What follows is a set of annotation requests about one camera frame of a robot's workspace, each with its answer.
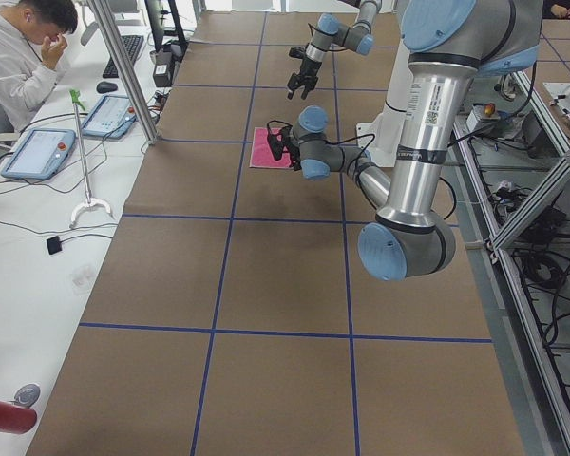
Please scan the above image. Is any emergency stop box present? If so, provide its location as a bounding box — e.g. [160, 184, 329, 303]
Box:
[466, 103, 512, 135]

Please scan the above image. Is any near teach pendant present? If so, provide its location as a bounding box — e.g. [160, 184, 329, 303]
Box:
[0, 128, 76, 181]

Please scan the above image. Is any person in white hoodie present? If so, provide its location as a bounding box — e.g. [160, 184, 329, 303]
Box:
[0, 1, 78, 131]

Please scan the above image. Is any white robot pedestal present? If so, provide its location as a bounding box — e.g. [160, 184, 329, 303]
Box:
[356, 41, 413, 168]

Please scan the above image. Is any aluminium frame post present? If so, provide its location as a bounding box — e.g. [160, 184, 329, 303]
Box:
[87, 0, 158, 145]

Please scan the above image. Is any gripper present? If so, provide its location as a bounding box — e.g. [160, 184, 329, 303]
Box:
[287, 57, 319, 100]
[287, 141, 300, 171]

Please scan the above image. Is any pink and grey towel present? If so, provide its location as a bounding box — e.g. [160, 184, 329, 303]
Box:
[249, 127, 291, 169]

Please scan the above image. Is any teach pendant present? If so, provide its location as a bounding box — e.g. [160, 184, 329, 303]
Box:
[82, 94, 137, 140]
[0, 128, 76, 181]

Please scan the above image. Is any black power adapter box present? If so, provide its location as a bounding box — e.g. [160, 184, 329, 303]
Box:
[153, 43, 187, 88]

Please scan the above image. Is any small black square pad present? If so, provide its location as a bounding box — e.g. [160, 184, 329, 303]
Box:
[46, 236, 63, 256]

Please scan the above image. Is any round metal lid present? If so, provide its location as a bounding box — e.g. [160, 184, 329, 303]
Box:
[12, 383, 41, 409]

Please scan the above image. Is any reacher grabber tool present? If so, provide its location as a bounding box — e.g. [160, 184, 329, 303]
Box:
[69, 89, 113, 229]

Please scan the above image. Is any black computer mouse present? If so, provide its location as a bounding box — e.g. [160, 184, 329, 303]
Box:
[96, 81, 118, 94]

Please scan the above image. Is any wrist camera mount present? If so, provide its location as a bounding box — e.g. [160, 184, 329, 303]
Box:
[289, 47, 306, 60]
[266, 120, 292, 162]

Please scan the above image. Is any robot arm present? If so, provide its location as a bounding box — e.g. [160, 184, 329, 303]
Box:
[281, 1, 543, 280]
[287, 0, 382, 100]

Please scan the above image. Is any red bottle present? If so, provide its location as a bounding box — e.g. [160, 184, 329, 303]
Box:
[0, 401, 37, 434]

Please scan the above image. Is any far teach pendant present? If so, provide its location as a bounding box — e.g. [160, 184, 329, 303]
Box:
[82, 94, 137, 140]

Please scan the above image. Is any black keyboard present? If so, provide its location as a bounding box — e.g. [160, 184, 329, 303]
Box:
[102, 34, 145, 80]

